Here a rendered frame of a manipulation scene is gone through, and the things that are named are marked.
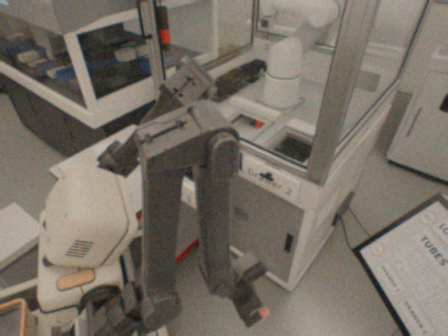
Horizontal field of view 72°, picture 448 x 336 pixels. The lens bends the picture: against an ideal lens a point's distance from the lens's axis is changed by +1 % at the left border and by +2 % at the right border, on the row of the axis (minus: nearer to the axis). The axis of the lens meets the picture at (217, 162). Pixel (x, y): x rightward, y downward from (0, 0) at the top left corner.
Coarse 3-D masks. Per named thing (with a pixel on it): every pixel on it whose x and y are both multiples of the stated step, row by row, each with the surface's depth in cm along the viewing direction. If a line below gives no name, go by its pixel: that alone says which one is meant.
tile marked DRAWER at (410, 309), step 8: (408, 296) 84; (400, 304) 84; (408, 304) 83; (416, 304) 82; (408, 312) 82; (416, 312) 81; (408, 320) 81; (416, 320) 80; (424, 320) 79; (416, 328) 79; (424, 328) 78; (432, 328) 77
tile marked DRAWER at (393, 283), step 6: (384, 264) 92; (390, 264) 90; (378, 270) 92; (384, 270) 91; (390, 270) 90; (384, 276) 90; (390, 276) 89; (396, 276) 88; (384, 282) 90; (390, 282) 88; (396, 282) 87; (402, 282) 86; (390, 288) 88; (396, 288) 87; (402, 288) 85; (396, 294) 86
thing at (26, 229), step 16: (16, 208) 144; (0, 224) 137; (16, 224) 137; (32, 224) 137; (0, 240) 131; (16, 240) 130; (32, 240) 131; (0, 256) 125; (16, 256) 128; (32, 256) 139; (0, 272) 129; (16, 272) 136; (32, 272) 142
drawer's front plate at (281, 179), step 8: (248, 160) 144; (256, 160) 143; (248, 168) 147; (256, 168) 143; (264, 168) 140; (272, 168) 138; (248, 176) 150; (256, 176) 146; (272, 176) 139; (280, 176) 136; (288, 176) 134; (264, 184) 145; (272, 184) 142; (280, 184) 138; (288, 184) 135; (296, 184) 132; (280, 192) 141; (296, 192) 134
